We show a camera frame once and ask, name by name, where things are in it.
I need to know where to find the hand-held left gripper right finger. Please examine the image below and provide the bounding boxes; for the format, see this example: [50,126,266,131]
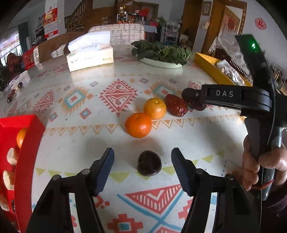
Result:
[171,147,262,233]

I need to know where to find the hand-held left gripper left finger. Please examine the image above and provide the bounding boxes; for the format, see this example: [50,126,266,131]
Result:
[26,147,115,233]

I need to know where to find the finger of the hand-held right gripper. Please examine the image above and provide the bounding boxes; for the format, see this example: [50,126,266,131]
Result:
[181,84,244,111]

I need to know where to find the large dark red date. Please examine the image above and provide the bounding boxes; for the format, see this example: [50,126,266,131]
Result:
[188,101,207,112]

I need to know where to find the dark brown chestnut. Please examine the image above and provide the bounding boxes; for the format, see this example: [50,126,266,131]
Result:
[137,151,162,175]

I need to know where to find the medium red date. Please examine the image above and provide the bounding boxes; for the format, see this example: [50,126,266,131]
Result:
[164,94,188,117]

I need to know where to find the medium deep orange tangerine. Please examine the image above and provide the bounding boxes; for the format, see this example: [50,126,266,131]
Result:
[125,113,152,138]

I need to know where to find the yellowish orange tangerine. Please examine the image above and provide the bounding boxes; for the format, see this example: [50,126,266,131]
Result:
[143,98,167,120]

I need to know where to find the red cardboard box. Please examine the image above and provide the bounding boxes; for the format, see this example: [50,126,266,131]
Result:
[0,114,46,233]

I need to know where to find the large orange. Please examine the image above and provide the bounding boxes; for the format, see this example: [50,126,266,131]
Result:
[16,127,28,149]

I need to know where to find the person's right hand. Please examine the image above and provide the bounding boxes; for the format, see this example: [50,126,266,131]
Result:
[242,134,287,191]

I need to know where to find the yellow cardboard box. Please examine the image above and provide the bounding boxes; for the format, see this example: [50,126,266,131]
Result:
[193,52,254,87]

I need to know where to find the lace covered chair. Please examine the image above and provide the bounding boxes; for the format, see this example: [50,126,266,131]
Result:
[208,34,247,74]

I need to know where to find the patterned printed tablecloth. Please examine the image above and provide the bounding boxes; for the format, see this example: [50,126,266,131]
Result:
[0,44,263,233]

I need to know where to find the pale green oval plate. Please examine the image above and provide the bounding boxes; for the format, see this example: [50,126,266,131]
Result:
[137,57,183,69]

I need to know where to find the green spinach leaves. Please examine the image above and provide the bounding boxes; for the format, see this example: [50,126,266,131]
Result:
[131,40,193,65]

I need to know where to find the white tissue box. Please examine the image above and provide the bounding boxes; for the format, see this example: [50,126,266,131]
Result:
[66,31,115,72]

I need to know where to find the brown wooden chair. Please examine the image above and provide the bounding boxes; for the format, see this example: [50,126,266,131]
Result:
[38,31,90,62]

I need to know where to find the red carton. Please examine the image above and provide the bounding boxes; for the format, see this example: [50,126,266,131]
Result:
[22,46,39,69]

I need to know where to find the red wall decoration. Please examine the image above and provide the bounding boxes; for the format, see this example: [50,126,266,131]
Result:
[254,18,267,30]

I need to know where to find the white wire rack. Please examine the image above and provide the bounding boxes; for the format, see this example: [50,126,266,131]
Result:
[160,21,181,45]

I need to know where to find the framed wall picture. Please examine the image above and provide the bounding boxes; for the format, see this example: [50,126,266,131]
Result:
[202,2,212,16]

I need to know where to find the wall calendar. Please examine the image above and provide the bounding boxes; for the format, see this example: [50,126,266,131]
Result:
[44,7,58,39]

